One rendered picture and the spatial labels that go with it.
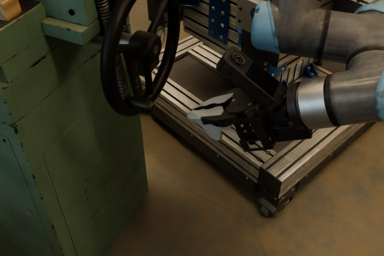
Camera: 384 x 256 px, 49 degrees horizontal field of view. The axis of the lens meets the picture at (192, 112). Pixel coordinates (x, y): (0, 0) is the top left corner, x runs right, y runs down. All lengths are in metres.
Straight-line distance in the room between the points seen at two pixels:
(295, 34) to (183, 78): 1.17
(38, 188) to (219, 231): 0.71
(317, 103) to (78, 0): 0.46
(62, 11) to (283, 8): 0.42
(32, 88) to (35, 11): 0.15
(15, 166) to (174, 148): 0.89
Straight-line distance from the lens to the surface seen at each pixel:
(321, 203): 1.65
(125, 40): 0.86
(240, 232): 1.52
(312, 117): 0.61
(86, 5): 0.81
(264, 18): 0.65
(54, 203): 1.10
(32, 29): 0.86
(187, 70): 1.82
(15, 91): 0.86
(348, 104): 0.59
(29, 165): 0.96
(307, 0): 0.65
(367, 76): 0.59
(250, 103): 0.65
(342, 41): 0.64
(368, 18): 0.67
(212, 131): 0.72
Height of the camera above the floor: 1.27
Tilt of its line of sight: 41 degrees down
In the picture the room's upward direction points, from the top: straight up
